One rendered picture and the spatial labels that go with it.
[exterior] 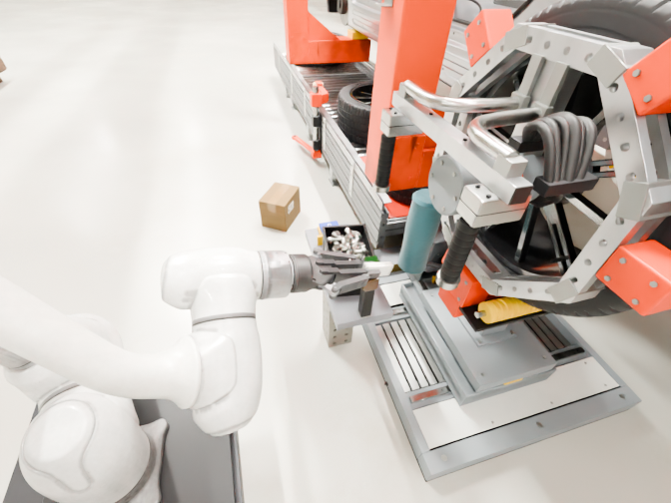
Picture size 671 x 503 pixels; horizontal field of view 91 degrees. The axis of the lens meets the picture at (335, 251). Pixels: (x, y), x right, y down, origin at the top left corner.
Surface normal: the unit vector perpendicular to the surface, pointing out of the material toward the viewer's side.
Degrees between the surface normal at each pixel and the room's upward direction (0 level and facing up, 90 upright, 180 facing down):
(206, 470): 3
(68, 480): 73
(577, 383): 0
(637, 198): 90
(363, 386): 0
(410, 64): 90
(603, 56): 90
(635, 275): 90
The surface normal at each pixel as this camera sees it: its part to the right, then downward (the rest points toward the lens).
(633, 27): -0.96, 0.16
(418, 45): 0.28, 0.66
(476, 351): 0.03, -0.73
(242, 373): 0.66, -0.29
